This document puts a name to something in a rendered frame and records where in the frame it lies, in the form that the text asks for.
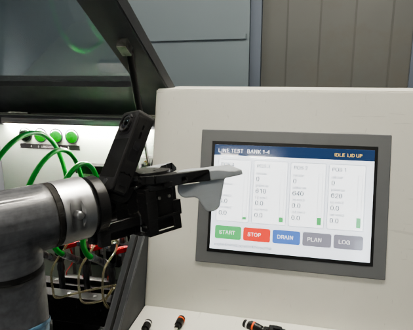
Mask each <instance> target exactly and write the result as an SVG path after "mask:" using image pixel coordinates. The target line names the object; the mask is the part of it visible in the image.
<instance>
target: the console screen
mask: <svg viewBox="0 0 413 330"><path fill-rule="evenodd" d="M391 142H392V135H379V134H337V133H315V132H272V131H250V130H207V129H203V130H202V142H201V166H200V168H206V167H210V166H222V165H226V164H229V165H232V166H234V167H236V168H238V169H241V170H242V172H243V174H242V175H237V176H233V177H227V178H225V180H224V186H223V190H222V197H221V202H220V206H219V208H218V209H217V210H215V211H206V209H204V207H203V205H202V204H201V203H200V201H199V203H198V216H197V241H196V254H195V261H199V262H206V263H218V264H225V265H238V266H250V267H257V268H270V269H277V270H289V271H296V272H309V273H316V274H328V275H335V276H348V277H355V278H368V279H375V280H385V271H386V256H387V228H388V213H389V185H390V170H391Z"/></svg>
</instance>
